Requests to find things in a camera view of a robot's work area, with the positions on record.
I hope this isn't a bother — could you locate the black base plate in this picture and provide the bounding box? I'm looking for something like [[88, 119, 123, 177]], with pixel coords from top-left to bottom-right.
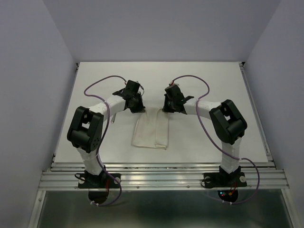
[[74, 171, 119, 189], [200, 172, 247, 189]]

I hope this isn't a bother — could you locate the aluminium rail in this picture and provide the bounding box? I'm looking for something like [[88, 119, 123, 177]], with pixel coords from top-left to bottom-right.
[[38, 161, 289, 191], [238, 62, 276, 168]]

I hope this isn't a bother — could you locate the aluminium right side rail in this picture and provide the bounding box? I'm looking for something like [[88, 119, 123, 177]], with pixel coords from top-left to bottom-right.
[[238, 62, 276, 168]]

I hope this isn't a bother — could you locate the aluminium front rail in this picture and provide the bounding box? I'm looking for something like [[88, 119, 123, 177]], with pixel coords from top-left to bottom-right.
[[38, 161, 289, 191]]

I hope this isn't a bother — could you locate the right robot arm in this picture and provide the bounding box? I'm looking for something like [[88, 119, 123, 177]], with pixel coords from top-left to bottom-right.
[[163, 84, 247, 189]]

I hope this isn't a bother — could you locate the white cloth napkin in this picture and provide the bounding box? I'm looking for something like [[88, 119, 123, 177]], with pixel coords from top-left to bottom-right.
[[132, 107, 169, 150]]

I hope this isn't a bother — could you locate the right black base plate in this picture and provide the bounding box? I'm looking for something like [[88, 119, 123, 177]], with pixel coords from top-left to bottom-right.
[[200, 172, 247, 189]]

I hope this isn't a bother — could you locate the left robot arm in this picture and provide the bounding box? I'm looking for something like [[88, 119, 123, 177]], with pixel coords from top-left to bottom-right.
[[67, 80, 145, 189]]

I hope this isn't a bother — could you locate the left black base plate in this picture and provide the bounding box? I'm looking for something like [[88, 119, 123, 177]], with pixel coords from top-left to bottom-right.
[[74, 171, 119, 189]]

